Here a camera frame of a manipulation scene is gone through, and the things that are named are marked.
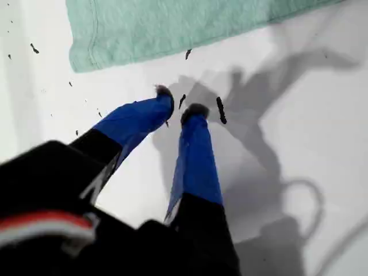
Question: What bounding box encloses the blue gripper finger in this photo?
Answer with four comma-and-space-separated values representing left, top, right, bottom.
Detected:
164, 102, 242, 276
71, 85, 176, 204

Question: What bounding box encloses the black rubber scrap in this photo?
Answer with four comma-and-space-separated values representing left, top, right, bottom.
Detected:
216, 96, 228, 125

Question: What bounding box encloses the pale green T-shirt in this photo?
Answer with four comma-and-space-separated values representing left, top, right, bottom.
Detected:
68, 0, 350, 74

